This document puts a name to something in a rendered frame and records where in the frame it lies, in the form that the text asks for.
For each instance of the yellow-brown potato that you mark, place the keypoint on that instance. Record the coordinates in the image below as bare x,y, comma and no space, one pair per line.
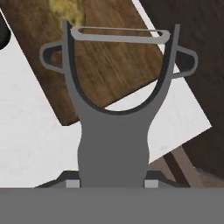
68,10

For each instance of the black round object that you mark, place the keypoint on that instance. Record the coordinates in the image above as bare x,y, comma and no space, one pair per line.
3,33

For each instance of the brown wooden cutting board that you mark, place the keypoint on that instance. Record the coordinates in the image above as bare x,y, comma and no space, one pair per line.
108,67

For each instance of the grey Y-shaped peeler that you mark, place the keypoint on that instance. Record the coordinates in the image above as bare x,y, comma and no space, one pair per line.
112,145

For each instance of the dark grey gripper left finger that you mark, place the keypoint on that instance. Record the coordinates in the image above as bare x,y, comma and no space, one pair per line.
70,180

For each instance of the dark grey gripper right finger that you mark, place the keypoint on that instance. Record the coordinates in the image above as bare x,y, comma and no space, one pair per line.
154,179

